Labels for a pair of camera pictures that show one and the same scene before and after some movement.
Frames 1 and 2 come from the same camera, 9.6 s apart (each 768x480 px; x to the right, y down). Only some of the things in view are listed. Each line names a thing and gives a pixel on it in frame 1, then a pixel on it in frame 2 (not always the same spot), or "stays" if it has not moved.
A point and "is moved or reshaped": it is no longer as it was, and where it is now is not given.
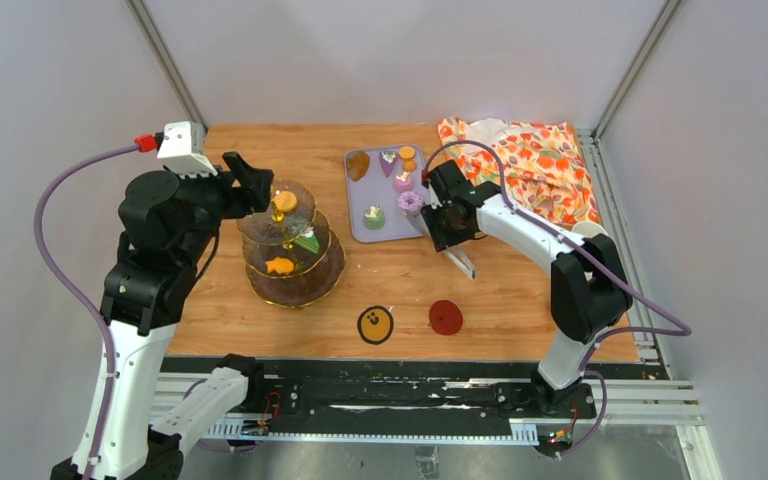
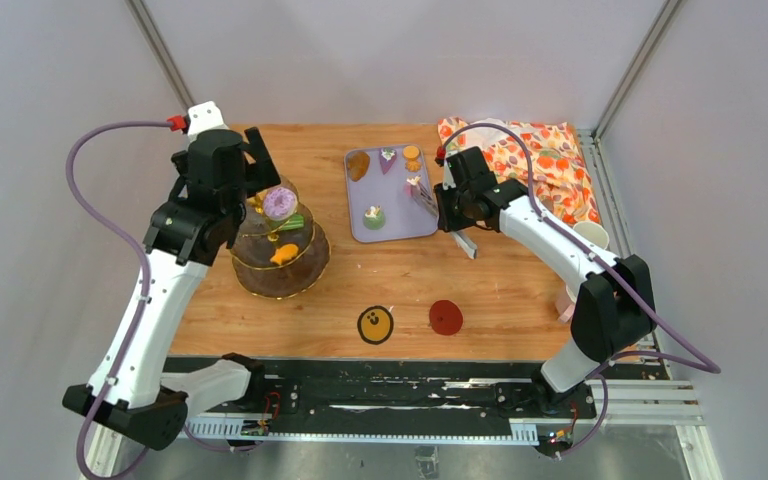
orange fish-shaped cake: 281,265 → 285,253
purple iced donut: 409,202 → 280,203
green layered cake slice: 308,242 → 296,221
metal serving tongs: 454,253 is moved or reshaped
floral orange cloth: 544,169 stays
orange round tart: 406,151 stays
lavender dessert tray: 385,184 stays
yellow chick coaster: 375,324 stays
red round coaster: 445,317 stays
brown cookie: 358,164 stays
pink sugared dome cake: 402,183 is moved or reshaped
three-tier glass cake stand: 291,256 is moved or reshaped
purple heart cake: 388,160 stays
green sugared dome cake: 374,218 stays
